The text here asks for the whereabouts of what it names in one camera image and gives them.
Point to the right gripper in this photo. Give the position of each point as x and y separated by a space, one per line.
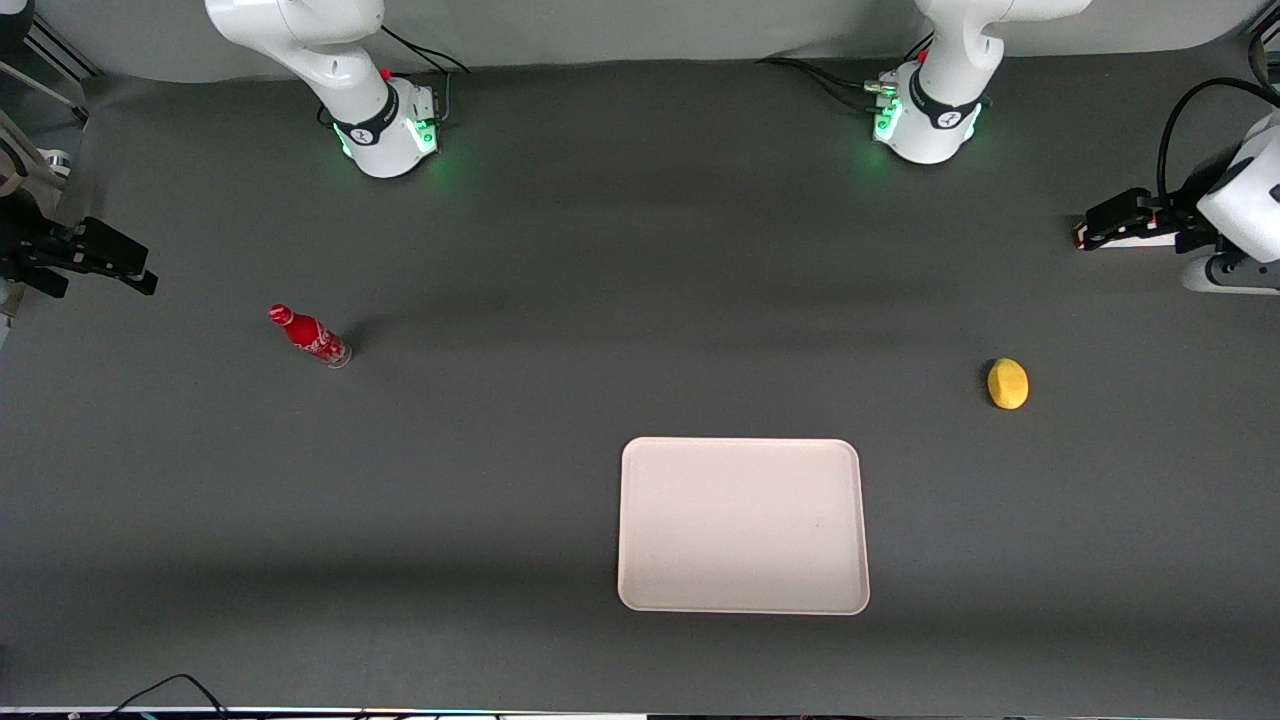
22 246

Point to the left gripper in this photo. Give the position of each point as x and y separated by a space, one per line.
1182 226

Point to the red cookie box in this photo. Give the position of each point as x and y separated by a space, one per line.
1130 242

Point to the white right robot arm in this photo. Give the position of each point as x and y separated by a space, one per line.
380 130

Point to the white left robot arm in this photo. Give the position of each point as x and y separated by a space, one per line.
940 130

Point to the white rectangular tray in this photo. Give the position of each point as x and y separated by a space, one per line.
740 525

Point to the red cola bottle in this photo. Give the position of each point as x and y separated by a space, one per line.
308 335

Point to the yellow lemon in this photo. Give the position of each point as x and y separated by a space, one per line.
1008 385

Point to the dark grey table mat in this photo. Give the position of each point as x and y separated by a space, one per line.
600 300

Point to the grey backdrop cloth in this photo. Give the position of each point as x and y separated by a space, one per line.
650 30

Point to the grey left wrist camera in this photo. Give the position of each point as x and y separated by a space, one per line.
1235 275

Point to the metal frame bar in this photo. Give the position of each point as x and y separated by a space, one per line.
60 55
1262 50

